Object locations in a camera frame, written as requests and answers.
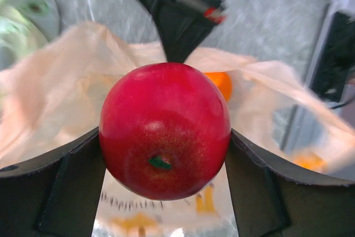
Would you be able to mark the red fake apple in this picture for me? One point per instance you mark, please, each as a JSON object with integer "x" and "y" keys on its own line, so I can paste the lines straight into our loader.
{"x": 164, "y": 131}

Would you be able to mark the yellow fake lemon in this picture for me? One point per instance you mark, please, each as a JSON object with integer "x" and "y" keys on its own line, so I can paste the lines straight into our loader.
{"x": 310, "y": 161}

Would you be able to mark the green tied plastic bag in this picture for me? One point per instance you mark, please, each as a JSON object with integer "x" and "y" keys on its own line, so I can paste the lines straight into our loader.
{"x": 26, "y": 25}

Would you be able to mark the orange banana-print plastic bag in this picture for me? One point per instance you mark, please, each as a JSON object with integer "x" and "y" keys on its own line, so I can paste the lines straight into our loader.
{"x": 53, "y": 96}

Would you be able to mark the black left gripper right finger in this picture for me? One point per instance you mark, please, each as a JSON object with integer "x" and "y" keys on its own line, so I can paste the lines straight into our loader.
{"x": 274, "y": 197}

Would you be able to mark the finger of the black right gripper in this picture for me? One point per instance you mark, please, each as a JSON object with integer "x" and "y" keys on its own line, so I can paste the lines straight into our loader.
{"x": 180, "y": 32}

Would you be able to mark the fake orange mandarin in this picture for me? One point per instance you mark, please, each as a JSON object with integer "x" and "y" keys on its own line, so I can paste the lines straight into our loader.
{"x": 223, "y": 82}

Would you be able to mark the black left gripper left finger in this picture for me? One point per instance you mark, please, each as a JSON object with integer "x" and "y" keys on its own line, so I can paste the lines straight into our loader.
{"x": 56, "y": 193}

